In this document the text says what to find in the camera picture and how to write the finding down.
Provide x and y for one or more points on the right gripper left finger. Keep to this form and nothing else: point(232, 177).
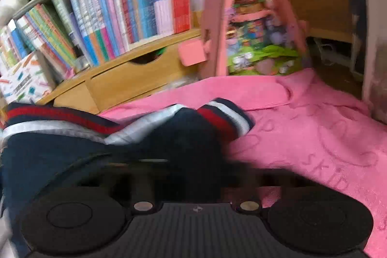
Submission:
point(92, 212)

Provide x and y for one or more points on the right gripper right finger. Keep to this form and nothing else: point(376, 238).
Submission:
point(300, 213)

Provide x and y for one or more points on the navy white jacket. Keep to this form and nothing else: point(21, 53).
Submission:
point(45, 148)

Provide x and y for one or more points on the pink bunny towel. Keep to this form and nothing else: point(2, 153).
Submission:
point(301, 124)

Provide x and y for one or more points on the colourful pattern box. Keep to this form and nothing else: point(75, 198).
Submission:
point(29, 81)

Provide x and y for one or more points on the wooden drawer organizer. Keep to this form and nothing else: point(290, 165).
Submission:
point(138, 73)

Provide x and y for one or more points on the pink toy house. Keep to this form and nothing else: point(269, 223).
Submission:
point(247, 37)

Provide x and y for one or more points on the row of upright books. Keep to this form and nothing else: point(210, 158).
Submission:
point(75, 33)

